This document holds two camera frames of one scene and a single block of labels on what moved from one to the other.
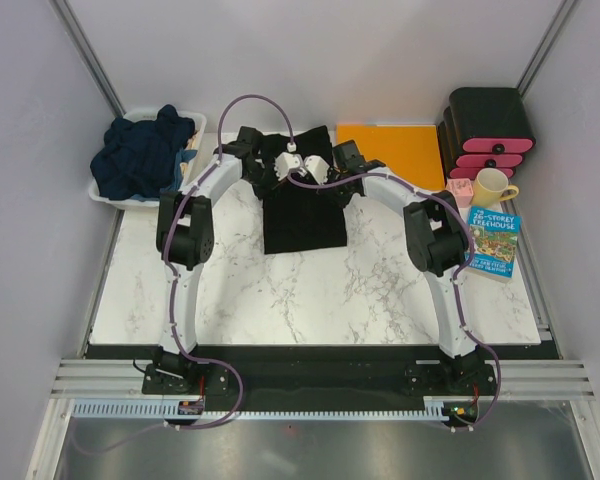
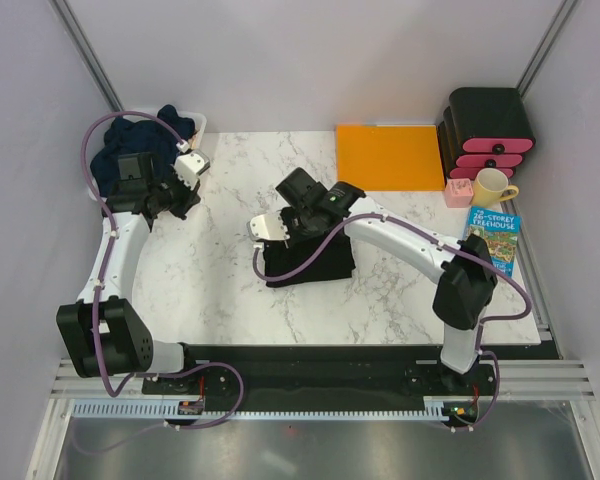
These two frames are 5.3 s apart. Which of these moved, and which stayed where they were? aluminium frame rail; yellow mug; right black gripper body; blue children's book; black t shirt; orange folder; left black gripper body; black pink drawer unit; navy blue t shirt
Moved: black t shirt; left black gripper body; right black gripper body
Stayed: aluminium frame rail; black pink drawer unit; orange folder; yellow mug; navy blue t shirt; blue children's book
